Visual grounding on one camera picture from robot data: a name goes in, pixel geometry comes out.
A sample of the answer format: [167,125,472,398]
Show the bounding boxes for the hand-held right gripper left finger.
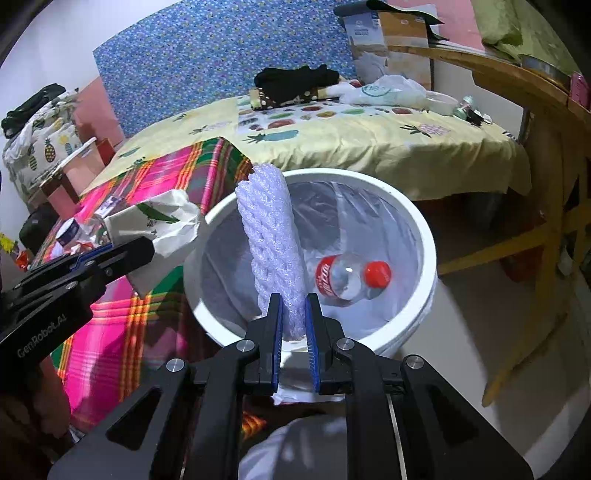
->
[47,294,284,480]

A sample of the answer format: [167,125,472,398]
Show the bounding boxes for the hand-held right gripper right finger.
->
[305,294,536,480]

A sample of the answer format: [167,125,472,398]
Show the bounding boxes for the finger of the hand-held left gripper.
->
[14,237,155,308]
[18,246,115,288]

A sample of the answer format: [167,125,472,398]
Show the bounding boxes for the white paper bag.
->
[104,189,205,296]

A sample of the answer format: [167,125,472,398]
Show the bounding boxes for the white foam net sleeve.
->
[235,165,308,342]

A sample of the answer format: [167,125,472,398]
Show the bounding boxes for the white round bin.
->
[183,168,437,365]

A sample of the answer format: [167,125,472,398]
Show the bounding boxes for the black bag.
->
[18,203,62,269]

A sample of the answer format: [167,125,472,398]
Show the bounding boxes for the clear bottle with red label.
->
[314,254,393,308]

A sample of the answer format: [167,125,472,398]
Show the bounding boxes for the pink green plaid blanket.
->
[28,137,259,430]

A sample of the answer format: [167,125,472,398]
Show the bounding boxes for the pink box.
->
[39,137,116,219]

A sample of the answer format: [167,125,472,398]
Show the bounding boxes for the pineapple print bundle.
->
[2,90,88,197]

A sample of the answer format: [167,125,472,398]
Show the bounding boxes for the clear plastic bin liner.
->
[201,180,426,407]

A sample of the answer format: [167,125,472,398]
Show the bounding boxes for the black garment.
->
[1,84,68,138]

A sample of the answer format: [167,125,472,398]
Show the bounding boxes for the yellow pineapple print bed sheet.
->
[81,95,532,201]

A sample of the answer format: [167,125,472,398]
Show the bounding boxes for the blue floral cloth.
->
[92,0,361,139]

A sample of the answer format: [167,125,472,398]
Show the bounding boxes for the black clothes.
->
[255,65,341,100]

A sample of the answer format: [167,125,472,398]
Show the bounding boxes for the white bag with green logo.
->
[339,74,428,110]

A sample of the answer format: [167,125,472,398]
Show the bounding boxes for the white bowl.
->
[425,91,461,116]

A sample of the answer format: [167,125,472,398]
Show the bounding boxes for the small green bottle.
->
[454,95,479,119]

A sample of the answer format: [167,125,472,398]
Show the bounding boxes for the cardboard box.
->
[333,2,444,93]

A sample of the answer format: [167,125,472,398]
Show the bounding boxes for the round wooden table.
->
[387,44,591,408]

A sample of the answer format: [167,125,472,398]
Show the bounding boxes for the round metal tin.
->
[517,54,572,89]

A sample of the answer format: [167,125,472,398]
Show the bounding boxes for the pink can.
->
[570,71,591,108]

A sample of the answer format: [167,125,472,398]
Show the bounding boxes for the green cloth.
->
[470,0,557,52]

